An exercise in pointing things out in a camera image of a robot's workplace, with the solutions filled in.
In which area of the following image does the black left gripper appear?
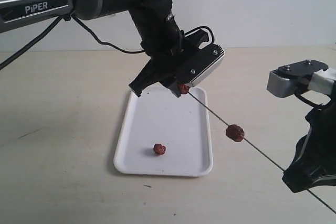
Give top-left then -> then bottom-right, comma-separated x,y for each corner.
129,29 -> 209,98

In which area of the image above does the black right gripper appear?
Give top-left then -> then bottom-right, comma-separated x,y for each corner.
282,103 -> 335,193

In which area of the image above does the brown date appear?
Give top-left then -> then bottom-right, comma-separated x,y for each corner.
153,143 -> 166,155
178,84 -> 190,95
225,124 -> 245,142

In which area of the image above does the thin metal skewer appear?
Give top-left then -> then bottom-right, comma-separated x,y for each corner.
188,92 -> 335,214

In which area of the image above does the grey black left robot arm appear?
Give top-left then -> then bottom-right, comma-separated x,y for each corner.
1,0 -> 220,96

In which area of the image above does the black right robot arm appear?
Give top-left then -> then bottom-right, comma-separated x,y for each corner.
282,102 -> 335,193

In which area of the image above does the white plastic tray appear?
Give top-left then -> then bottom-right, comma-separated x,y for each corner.
113,86 -> 213,177

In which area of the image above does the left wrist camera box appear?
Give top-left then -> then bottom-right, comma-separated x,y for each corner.
175,44 -> 225,87

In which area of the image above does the black right camera cable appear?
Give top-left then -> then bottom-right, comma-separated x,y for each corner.
293,90 -> 331,109

